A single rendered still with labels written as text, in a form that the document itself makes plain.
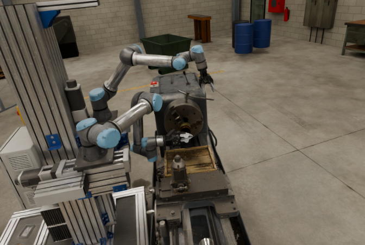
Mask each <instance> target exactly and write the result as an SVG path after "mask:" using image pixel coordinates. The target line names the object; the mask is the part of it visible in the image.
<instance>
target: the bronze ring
mask: <svg viewBox="0 0 365 245"><path fill-rule="evenodd" d="M179 131H183V132H186V133H189V134H190V133H191V126H190V124H189V123H182V124H181V125H180V126H179Z"/></svg>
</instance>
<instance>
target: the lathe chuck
mask: <svg viewBox="0 0 365 245"><path fill-rule="evenodd" d="M185 101H186V100H179V101H176V102H174V103H172V104H171V105H170V106H169V107H168V108H167V109H166V111H165V114H164V126H165V129H166V131H167V132H168V133H169V132H170V131H171V130H172V129H175V131H176V132H177V131H178V129H179V125H178V122H177V121H176V120H175V118H174V117H173V116H172V112H171V111H170V109H171V108H172V107H174V108H175V110H176V111H177V112H178V113H179V114H180V115H181V116H182V118H183V117H185V118H188V119H189V120H192V119H197V118H203V115H202V112H201V110H200V108H199V106H198V105H196V104H195V103H194V102H192V101H189V100H188V101H187V102H188V103H184V102H185ZM203 123H204V121H203V122H202V125H197V127H193V129H191V133H190V134H191V135H193V137H194V136H196V135H197V134H198V133H199V132H200V131H201V129H202V127H203Z"/></svg>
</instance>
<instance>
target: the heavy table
mask: <svg viewBox="0 0 365 245"><path fill-rule="evenodd" d="M188 18H192V19H194V37H195V39H194V40H195V41H197V40H202V42H201V43H209V42H212V41H211V32H210V20H211V16H206V15H199V14H192V15H188ZM205 21H206V22H205ZM198 29H199V32H198Z"/></svg>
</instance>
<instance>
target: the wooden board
mask: <svg viewBox="0 0 365 245"><path fill-rule="evenodd" d="M189 150H190V151H189ZM202 150H203V151H202ZM195 151H196V152H195ZM205 151H206V152H205ZM198 152H199V153H198ZM177 153H178V154H179V156H180V157H181V158H182V159H183V160H184V162H185V165H186V169H187V170H186V173H187V174H193V173H201V172H207V171H208V172H211V171H217V167H216V164H215V161H214V159H213V156H212V152H211V149H210V146H209V145H208V146H199V147H191V148H179V149H171V150H164V159H165V178H170V176H171V163H172V162H173V160H174V157H175V154H177ZM168 154H169V155H168ZM190 155H191V156H190ZM196 155H197V156H196ZM168 156H169V158H168ZM184 156H185V157H184ZM209 162H211V163H209ZM168 163H169V164H168ZM211 165H212V167H213V169H211V168H212V167H211ZM201 167H202V168H201ZM168 168H169V169H168ZM205 169H206V170H205ZM168 172H169V174H168Z"/></svg>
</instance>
